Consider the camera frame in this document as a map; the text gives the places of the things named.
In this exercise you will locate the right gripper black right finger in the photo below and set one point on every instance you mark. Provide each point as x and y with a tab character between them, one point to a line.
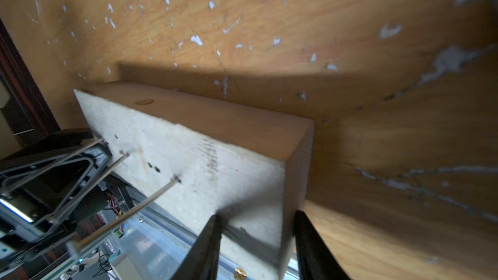
315	261

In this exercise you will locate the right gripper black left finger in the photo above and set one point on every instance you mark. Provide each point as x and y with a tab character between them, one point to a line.
202	261

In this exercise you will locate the white wooden block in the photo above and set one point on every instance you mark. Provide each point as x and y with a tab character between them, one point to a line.
247	165

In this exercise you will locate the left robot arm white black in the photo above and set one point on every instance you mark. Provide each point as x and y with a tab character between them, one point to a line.
47	190

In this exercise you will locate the long steel nail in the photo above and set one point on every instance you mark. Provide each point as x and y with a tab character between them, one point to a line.
76	248

